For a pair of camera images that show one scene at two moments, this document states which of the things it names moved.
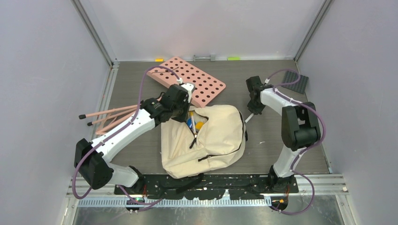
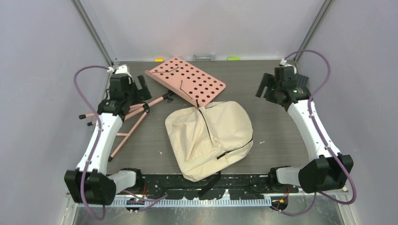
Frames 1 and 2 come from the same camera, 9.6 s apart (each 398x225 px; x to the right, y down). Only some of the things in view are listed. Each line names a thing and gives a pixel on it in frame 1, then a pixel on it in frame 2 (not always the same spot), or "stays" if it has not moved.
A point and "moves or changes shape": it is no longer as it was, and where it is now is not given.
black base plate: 238,186 stays
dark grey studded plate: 290,77 stays
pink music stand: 207,86 stays
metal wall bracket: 212,57 stays
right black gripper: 254,109 -> 266,81
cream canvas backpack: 221,144 moves or changes shape
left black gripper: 182,118 -> 145,93
